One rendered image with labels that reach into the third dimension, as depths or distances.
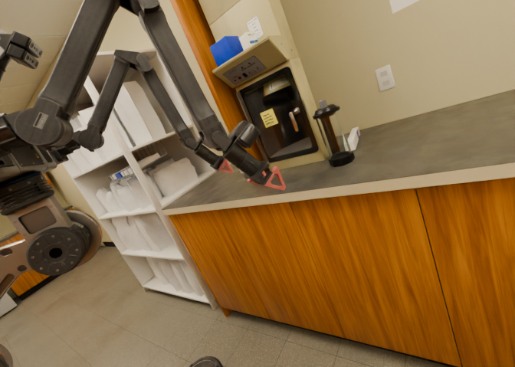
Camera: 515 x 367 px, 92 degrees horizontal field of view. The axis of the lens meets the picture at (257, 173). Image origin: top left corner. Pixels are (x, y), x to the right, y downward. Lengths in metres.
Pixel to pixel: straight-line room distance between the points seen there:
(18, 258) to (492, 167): 1.39
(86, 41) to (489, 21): 1.42
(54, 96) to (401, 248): 1.08
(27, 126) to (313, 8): 1.33
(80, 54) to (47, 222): 0.53
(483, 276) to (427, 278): 0.15
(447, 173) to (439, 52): 0.77
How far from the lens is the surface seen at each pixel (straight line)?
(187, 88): 0.71
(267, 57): 1.12
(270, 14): 1.19
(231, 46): 1.19
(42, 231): 1.01
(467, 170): 0.83
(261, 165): 0.74
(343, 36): 1.52
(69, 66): 0.72
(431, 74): 1.49
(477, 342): 1.30
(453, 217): 0.94
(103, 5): 0.76
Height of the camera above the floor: 1.29
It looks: 14 degrees down
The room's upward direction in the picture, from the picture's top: 24 degrees counter-clockwise
